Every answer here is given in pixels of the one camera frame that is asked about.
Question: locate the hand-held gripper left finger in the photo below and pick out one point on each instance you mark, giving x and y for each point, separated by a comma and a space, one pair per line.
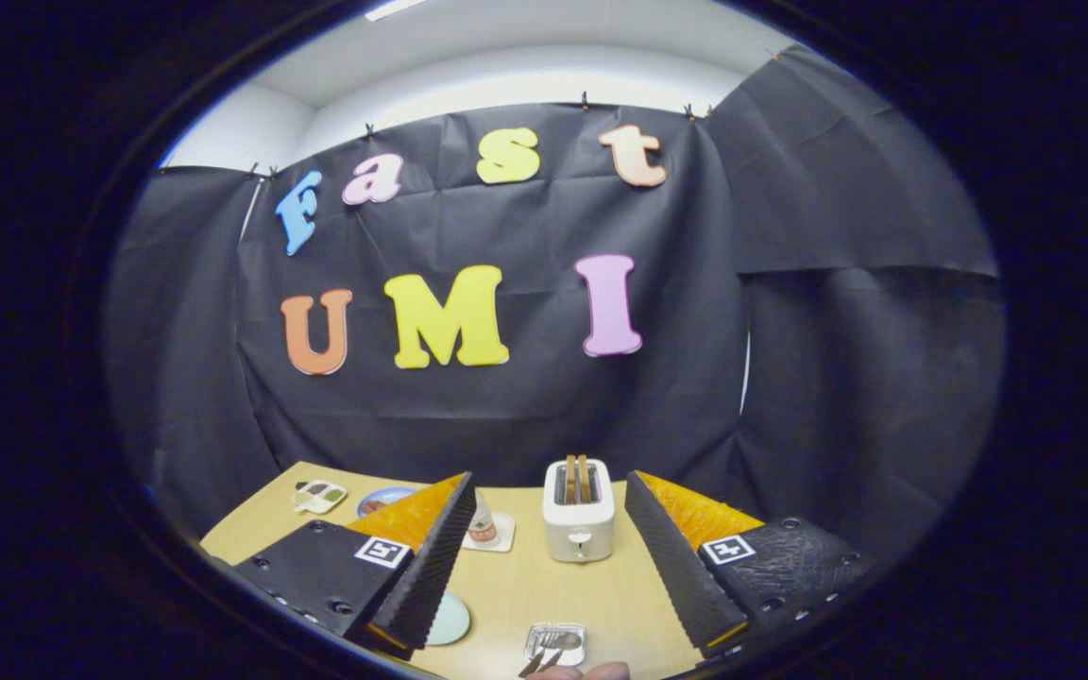
435, 567

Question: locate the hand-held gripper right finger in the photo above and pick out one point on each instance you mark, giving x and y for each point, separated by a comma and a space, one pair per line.
671, 567

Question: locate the metal fork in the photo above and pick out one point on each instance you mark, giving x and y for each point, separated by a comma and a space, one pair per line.
533, 663

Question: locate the light green plate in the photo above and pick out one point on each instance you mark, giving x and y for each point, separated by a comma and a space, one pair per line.
451, 621

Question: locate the red capped water bottle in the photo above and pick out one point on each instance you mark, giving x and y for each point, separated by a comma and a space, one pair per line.
482, 524

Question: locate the white square coaster tray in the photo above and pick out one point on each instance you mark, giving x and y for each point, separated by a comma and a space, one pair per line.
504, 538

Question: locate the blue plate with food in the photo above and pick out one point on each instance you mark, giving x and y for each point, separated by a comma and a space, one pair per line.
383, 498

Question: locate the white toaster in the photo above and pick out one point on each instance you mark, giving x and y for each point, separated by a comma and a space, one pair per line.
579, 529

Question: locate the brown toast slice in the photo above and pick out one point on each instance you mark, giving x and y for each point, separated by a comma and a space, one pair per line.
585, 477
569, 477

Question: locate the perforated metal basket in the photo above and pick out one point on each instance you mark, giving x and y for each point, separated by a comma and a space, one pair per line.
574, 654

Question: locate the white divided sauce dish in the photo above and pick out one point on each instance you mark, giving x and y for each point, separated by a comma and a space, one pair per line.
320, 497

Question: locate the black backdrop cloth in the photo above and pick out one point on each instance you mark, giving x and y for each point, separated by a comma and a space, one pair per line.
506, 416

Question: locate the ceiling light panel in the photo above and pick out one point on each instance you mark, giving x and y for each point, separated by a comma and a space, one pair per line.
395, 8

